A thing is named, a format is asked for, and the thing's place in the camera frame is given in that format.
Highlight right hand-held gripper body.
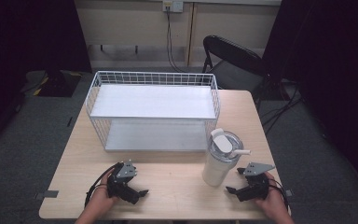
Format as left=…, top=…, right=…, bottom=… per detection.
left=240, top=161, right=276, bottom=203

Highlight dark curtain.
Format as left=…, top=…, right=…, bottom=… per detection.
left=262, top=0, right=358, bottom=198
left=0, top=0, right=93, bottom=157

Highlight black floor cables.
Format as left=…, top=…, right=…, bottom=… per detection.
left=260, top=81, right=306, bottom=135

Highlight white tumbler cup with lid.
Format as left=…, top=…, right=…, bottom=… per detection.
left=201, top=127, right=252, bottom=188

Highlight white wire shelf rack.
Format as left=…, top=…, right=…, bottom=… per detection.
left=85, top=70, right=222, bottom=153

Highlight dark stand base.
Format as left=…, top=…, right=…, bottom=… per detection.
left=21, top=69, right=83, bottom=98

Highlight white wall socket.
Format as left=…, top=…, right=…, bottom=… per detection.
left=162, top=0, right=185, bottom=14

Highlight black folding chair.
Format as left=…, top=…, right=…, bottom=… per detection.
left=200, top=35, right=293, bottom=101

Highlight black wall power cable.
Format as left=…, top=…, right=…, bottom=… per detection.
left=165, top=7, right=188, bottom=74

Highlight person's right hand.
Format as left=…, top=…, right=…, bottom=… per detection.
left=254, top=172, right=287, bottom=216

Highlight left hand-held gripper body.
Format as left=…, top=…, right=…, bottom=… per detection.
left=106, top=160, right=142, bottom=205

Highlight person's left hand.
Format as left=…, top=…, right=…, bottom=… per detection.
left=94, top=170, right=119, bottom=209

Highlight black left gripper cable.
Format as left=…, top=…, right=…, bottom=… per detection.
left=84, top=163, right=117, bottom=209

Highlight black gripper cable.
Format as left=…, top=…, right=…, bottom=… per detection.
left=84, top=163, right=117, bottom=209
left=268, top=177, right=291, bottom=210

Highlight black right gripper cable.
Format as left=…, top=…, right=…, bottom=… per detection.
left=268, top=177, right=291, bottom=210

